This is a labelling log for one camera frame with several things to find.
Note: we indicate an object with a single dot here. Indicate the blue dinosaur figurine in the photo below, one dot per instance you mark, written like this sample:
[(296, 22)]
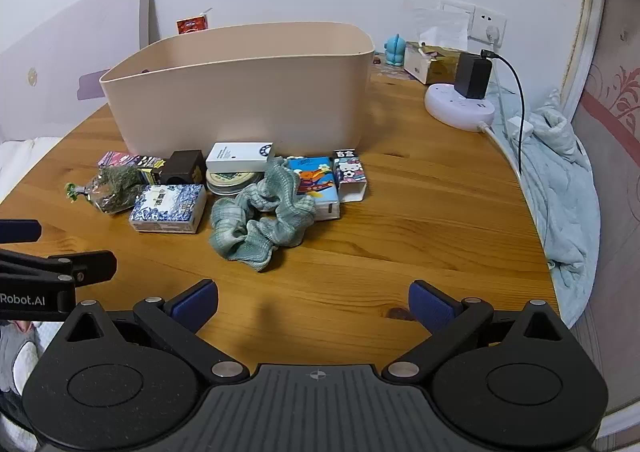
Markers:
[(395, 49)]

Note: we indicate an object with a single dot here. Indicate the red drink carton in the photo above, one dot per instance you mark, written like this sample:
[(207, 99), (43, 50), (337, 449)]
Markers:
[(192, 25)]

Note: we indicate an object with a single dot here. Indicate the blue white patterned box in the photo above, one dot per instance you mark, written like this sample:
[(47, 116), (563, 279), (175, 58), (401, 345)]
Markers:
[(167, 204)]

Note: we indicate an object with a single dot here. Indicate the gold and white tissue box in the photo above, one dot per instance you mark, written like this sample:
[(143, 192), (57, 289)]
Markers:
[(425, 64)]

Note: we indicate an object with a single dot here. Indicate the white bedding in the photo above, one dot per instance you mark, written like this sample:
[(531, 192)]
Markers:
[(25, 162)]

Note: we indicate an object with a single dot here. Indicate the white wall socket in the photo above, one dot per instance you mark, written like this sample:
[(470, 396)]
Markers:
[(482, 17)]

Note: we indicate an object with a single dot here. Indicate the beige plastic storage bin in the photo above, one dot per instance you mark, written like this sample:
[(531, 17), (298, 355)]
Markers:
[(240, 102)]

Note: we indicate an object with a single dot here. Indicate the white rectangular box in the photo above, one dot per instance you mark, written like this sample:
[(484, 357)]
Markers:
[(232, 159)]

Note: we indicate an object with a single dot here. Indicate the lavender wooden board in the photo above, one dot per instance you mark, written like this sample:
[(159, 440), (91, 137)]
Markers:
[(75, 42)]

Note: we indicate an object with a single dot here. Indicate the small toy figure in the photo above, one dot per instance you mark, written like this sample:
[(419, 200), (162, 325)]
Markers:
[(376, 60)]

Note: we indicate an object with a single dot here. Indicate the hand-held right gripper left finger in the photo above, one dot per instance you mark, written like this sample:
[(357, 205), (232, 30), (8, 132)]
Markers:
[(197, 304)]

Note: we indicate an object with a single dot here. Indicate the black power adapter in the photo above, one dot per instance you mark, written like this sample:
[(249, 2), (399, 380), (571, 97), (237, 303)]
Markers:
[(472, 77)]

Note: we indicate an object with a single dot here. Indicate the clear plastic bag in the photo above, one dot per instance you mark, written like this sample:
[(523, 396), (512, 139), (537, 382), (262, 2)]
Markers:
[(435, 32)]

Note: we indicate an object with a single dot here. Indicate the round metal tin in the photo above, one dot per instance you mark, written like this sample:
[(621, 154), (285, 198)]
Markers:
[(227, 180)]

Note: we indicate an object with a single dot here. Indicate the pink cartoon box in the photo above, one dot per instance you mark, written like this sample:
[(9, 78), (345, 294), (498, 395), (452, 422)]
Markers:
[(117, 159)]

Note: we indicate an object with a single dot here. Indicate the cartoon cat box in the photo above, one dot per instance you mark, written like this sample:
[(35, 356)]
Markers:
[(347, 169)]

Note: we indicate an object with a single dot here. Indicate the floral framed panel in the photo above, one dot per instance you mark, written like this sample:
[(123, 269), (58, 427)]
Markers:
[(615, 132)]

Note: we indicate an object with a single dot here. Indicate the purple paper strip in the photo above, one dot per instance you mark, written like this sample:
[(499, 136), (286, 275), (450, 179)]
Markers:
[(95, 84)]

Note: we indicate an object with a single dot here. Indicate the white wall plug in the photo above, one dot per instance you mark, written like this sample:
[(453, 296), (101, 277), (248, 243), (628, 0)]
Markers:
[(495, 34)]

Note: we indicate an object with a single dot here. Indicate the round white power strip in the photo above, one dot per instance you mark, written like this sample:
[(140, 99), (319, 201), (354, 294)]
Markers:
[(442, 104)]

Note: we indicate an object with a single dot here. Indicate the small black box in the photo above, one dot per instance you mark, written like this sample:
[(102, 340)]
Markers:
[(182, 164)]

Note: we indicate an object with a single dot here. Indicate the white wall switch plate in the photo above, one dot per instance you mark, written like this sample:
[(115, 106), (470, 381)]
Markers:
[(457, 7)]

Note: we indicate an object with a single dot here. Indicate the grey white printed cloth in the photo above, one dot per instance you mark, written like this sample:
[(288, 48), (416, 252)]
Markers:
[(20, 362)]

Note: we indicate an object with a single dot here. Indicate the blue cartoon tissue pack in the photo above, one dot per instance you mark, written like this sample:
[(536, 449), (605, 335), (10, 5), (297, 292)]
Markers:
[(317, 182)]

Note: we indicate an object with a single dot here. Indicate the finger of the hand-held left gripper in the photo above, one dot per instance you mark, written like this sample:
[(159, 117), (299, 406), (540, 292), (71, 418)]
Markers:
[(55, 277), (20, 230)]

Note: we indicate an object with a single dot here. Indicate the light blue blanket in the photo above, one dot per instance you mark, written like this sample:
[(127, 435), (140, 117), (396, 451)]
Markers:
[(565, 192)]

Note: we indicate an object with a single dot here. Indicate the green plant packet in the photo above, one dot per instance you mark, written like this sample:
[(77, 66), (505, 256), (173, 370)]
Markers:
[(117, 187)]

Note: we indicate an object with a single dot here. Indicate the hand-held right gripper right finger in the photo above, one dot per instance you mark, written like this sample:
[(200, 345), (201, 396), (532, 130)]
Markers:
[(430, 304)]

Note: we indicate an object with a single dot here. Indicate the small white charger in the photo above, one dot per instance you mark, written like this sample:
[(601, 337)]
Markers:
[(514, 127)]

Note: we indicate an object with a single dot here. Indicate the green fabric scrunchie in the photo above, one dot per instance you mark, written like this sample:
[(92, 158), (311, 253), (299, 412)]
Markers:
[(245, 232)]

